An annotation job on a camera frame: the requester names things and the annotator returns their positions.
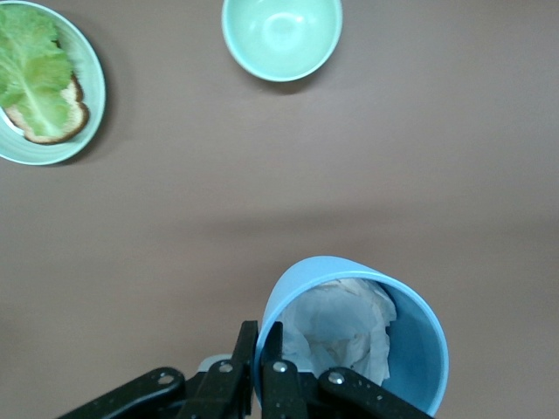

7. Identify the toasted bread slice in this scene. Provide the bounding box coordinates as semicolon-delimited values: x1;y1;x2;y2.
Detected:
3;38;92;145

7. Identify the mint green bowl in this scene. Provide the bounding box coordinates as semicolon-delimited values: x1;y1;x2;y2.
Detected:
221;0;344;83

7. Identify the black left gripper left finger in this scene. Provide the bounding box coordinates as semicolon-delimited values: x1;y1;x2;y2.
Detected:
56;320;259;419

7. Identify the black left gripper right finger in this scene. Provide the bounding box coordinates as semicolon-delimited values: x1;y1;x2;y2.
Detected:
260;321;440;419

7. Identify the green lettuce leaf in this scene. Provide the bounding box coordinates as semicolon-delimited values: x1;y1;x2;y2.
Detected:
0;3;75;137

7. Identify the green plate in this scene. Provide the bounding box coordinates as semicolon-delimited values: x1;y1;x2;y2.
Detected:
0;0;107;166

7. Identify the crumpled white tissue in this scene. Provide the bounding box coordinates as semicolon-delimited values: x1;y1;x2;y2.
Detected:
281;278;398;388

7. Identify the blue cup holding tissue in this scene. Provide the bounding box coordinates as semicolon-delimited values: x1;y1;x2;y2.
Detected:
252;255;450;418

